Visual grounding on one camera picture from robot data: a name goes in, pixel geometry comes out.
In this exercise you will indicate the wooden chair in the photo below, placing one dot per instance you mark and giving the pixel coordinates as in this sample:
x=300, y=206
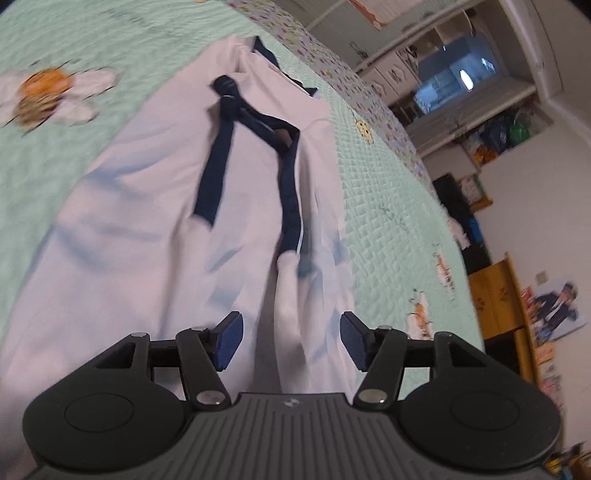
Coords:
x=475, y=191

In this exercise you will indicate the white drawer cabinet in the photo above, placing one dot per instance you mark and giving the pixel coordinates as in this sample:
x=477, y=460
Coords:
x=390, y=78

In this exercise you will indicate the wardrobe with sliding doors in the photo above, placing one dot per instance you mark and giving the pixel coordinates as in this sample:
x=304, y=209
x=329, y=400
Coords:
x=332, y=18

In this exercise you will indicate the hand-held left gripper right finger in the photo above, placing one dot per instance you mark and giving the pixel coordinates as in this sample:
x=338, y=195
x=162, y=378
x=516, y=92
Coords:
x=353, y=341

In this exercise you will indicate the green bee-print quilted bedspread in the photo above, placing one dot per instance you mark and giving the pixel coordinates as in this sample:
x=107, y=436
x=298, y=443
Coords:
x=383, y=207

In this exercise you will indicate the black suitcase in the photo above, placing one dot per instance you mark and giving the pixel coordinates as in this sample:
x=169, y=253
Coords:
x=461, y=207

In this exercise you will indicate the cutout photo figure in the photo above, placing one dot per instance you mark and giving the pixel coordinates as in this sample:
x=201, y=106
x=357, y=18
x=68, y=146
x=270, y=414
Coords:
x=554, y=309

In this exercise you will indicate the white cloth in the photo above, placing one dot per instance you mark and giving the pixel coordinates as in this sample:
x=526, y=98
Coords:
x=458, y=233

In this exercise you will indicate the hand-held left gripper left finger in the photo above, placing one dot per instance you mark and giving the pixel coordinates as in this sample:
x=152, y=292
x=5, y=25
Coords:
x=229, y=341

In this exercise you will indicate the white door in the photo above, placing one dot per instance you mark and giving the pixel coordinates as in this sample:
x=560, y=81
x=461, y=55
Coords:
x=461, y=122

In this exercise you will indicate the white t-shirt with navy trim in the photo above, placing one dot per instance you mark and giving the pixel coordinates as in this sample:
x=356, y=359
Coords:
x=138, y=230

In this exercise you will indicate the pile of colourful bags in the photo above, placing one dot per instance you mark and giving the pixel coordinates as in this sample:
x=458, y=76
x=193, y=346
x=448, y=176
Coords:
x=503, y=136

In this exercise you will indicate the orange-framed poster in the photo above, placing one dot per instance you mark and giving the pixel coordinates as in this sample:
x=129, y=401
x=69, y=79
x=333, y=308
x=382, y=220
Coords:
x=378, y=11

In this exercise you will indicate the wooden desk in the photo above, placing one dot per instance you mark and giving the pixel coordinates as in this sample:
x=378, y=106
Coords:
x=494, y=295

